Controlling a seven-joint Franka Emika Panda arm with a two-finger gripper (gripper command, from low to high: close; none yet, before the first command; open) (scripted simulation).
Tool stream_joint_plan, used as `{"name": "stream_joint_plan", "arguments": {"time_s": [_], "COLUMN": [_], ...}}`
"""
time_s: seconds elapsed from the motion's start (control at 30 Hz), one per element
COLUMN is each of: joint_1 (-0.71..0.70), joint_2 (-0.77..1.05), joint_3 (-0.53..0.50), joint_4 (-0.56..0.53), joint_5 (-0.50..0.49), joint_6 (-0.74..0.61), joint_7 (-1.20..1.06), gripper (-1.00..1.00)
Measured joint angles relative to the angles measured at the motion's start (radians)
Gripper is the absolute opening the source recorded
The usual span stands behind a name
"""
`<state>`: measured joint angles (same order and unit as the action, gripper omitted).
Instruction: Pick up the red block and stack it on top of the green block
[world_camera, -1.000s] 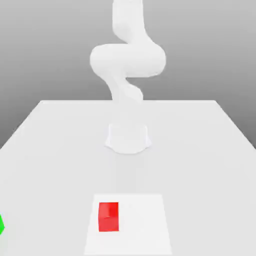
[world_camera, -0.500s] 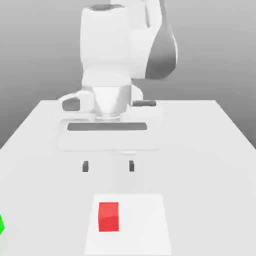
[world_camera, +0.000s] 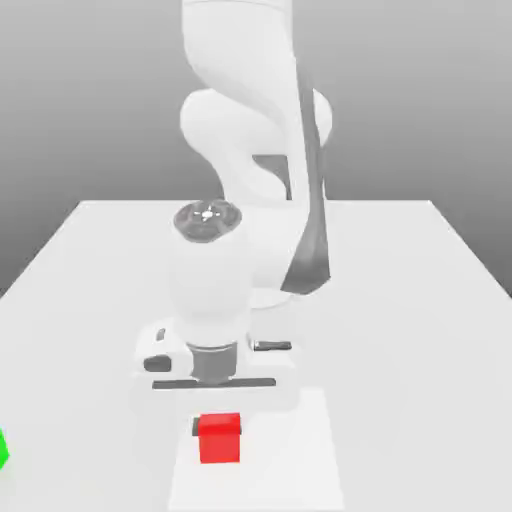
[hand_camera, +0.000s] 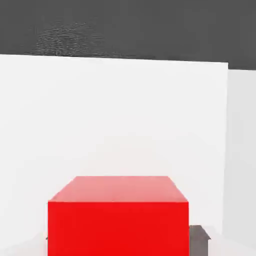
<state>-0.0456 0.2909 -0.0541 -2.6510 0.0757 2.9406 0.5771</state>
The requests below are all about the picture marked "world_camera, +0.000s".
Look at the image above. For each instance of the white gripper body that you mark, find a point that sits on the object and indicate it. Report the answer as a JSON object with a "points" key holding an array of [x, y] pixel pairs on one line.
{"points": [[256, 383]]}

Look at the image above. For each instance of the small red cube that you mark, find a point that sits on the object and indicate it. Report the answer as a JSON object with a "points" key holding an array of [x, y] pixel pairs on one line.
{"points": [[219, 440]]}

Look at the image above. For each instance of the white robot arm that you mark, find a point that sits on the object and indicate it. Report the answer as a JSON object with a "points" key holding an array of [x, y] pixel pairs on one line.
{"points": [[244, 120]]}

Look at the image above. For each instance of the small green cube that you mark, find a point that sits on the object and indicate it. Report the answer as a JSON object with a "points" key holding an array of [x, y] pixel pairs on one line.
{"points": [[2, 451]]}

